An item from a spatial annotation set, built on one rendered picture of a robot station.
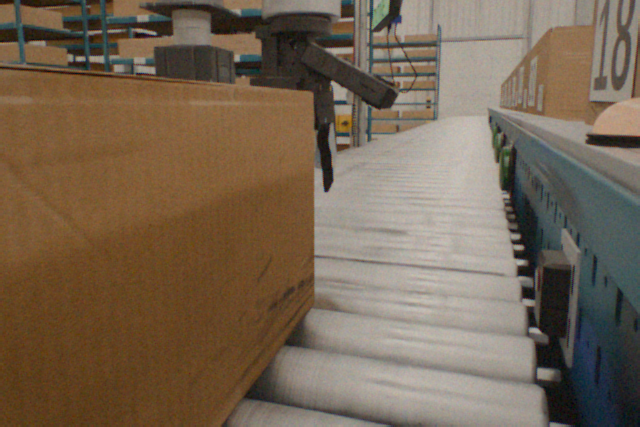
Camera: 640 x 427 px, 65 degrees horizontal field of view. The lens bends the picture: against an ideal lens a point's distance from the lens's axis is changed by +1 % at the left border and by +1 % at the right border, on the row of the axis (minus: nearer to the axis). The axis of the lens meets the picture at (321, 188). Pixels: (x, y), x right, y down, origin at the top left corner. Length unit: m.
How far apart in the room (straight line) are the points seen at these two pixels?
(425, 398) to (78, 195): 0.23
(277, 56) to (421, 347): 0.37
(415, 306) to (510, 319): 0.07
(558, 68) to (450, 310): 0.69
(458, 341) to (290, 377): 0.12
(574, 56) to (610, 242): 0.85
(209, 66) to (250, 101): 1.20
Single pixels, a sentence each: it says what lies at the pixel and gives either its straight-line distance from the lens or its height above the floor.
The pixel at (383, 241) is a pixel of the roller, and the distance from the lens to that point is 0.63.
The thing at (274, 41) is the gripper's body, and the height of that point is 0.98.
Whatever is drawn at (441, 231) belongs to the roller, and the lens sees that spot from 0.69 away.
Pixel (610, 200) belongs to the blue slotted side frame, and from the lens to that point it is 0.22.
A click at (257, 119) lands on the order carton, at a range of 0.28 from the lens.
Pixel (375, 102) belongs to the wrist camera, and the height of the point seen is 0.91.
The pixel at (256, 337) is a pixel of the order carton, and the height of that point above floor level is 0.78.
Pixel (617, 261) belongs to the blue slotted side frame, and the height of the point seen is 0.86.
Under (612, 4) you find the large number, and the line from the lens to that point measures 0.55.
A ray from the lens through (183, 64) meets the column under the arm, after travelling 1.51.
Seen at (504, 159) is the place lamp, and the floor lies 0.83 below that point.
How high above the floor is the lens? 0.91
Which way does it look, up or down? 9 degrees down
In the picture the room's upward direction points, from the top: straight up
